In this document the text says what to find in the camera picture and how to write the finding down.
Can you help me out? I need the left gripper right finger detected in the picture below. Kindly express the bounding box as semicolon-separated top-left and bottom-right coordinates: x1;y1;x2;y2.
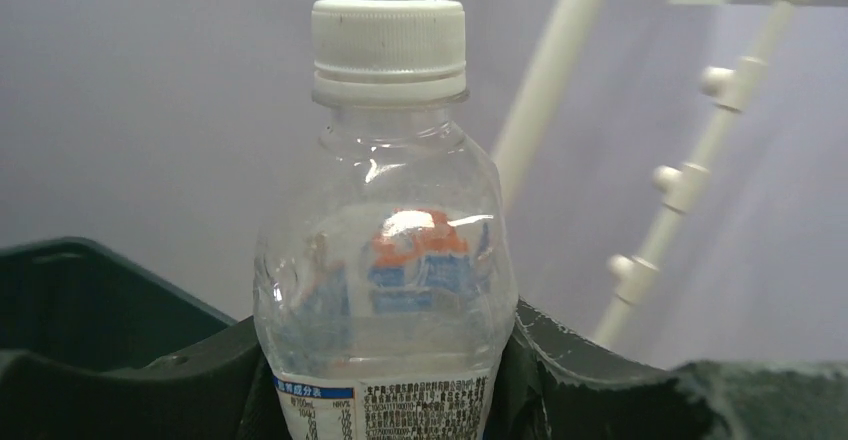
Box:
486;302;847;439

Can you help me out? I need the white PVC pipe frame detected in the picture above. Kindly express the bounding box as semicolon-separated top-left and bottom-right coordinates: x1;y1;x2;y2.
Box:
433;0;826;349

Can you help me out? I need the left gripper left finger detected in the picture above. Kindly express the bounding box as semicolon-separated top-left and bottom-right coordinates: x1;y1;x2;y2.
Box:
1;319;290;439

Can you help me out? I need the clear bottle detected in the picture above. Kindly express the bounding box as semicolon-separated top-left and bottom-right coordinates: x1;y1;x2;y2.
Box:
253;0;519;439

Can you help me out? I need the dark green trash bin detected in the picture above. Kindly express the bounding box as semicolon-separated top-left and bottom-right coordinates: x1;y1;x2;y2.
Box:
1;237;235;372

